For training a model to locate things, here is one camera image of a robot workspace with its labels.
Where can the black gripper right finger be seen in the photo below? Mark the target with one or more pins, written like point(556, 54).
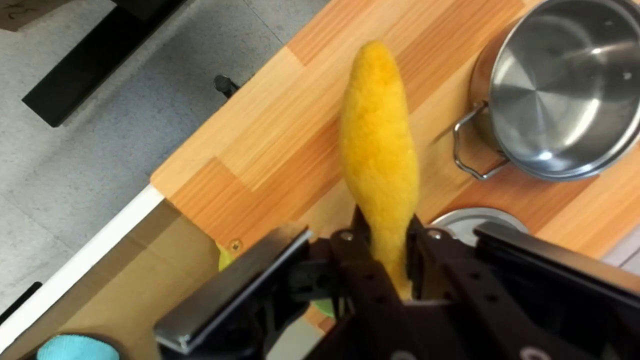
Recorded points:
point(552, 262)

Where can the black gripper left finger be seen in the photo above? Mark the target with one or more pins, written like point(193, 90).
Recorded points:
point(232, 292)

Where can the yellow plush banana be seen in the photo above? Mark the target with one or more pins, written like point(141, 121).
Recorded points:
point(381, 146)

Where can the silver pot lid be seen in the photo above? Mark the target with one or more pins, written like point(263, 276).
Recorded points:
point(467, 222)

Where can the silver steel pot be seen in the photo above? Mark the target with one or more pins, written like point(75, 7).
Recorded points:
point(567, 92)

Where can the white toy sink basin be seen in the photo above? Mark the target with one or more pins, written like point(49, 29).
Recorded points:
point(100, 250)

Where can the cyan cloth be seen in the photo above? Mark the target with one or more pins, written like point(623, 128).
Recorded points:
point(76, 349)

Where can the small black clamp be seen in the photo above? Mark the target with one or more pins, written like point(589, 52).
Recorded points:
point(224, 84)

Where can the black metal bracket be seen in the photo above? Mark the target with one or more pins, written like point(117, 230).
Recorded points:
point(21, 302)

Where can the black stand frame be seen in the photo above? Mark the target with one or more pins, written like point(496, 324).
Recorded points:
point(100, 61)

